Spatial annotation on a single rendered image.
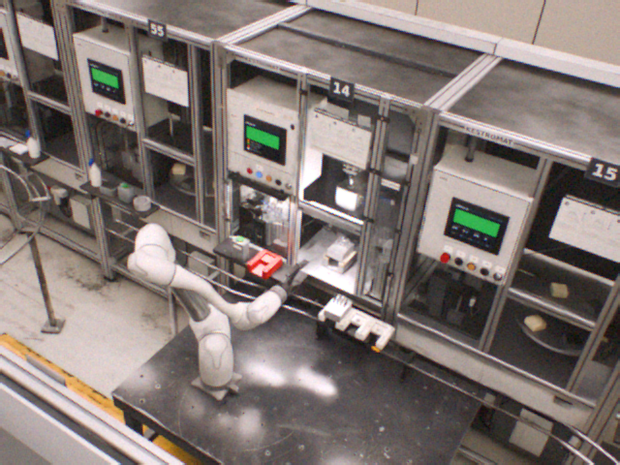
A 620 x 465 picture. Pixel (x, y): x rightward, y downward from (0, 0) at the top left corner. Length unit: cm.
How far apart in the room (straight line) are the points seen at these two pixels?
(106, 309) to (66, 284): 42
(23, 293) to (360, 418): 274
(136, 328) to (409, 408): 206
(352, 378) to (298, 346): 34
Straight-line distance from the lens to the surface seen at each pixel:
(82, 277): 497
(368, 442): 307
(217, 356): 302
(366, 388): 325
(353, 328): 330
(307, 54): 318
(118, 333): 449
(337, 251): 346
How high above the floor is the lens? 316
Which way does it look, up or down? 37 degrees down
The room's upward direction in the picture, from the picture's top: 5 degrees clockwise
